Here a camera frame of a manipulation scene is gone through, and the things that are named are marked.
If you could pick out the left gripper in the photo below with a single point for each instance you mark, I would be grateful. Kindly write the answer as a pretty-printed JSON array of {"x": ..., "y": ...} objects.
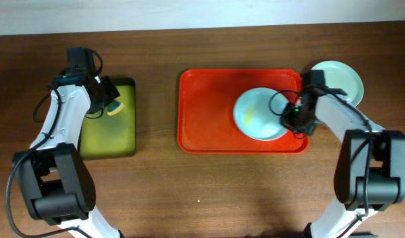
[{"x": 108, "y": 93}]

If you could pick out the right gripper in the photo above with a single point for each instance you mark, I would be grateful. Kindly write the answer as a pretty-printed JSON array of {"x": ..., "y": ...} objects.
[{"x": 290, "y": 119}]

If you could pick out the green and yellow sponge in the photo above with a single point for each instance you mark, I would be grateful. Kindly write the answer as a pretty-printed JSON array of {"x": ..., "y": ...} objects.
[{"x": 114, "y": 107}]

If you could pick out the light blue plate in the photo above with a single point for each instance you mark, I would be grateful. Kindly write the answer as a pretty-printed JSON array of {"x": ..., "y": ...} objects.
[{"x": 256, "y": 114}]

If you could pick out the mint green plate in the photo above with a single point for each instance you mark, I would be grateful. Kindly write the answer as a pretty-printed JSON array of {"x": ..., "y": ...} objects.
[{"x": 342, "y": 76}]

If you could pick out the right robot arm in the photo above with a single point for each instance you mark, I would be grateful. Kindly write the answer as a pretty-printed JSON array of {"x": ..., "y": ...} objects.
[{"x": 370, "y": 172}]

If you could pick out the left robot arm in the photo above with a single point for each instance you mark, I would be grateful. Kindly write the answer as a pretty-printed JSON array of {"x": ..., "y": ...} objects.
[{"x": 55, "y": 184}]

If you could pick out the black tray with yellow liquid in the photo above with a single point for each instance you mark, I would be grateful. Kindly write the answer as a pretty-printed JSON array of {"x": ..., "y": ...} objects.
[{"x": 104, "y": 136}]

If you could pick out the red plastic tray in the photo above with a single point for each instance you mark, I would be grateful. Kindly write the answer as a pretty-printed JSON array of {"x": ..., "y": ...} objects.
[{"x": 205, "y": 111}]

